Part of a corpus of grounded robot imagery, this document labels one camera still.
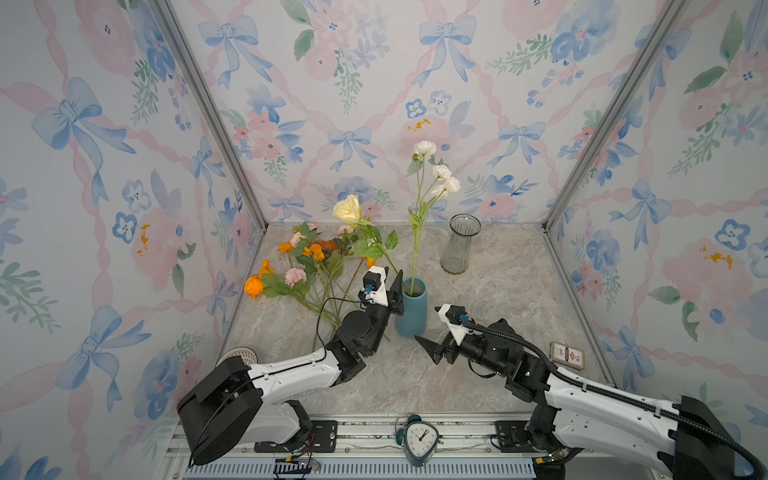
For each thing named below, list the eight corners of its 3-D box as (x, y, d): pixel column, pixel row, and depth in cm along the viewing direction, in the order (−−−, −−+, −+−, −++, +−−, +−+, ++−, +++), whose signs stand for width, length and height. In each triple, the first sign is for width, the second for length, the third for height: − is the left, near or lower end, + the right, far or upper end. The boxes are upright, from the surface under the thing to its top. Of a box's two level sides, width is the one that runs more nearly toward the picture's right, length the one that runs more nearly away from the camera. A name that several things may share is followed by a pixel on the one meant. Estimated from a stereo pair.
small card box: (548, 359, 89) (552, 356, 87) (549, 343, 92) (553, 339, 90) (580, 370, 87) (584, 367, 85) (580, 353, 90) (584, 349, 88)
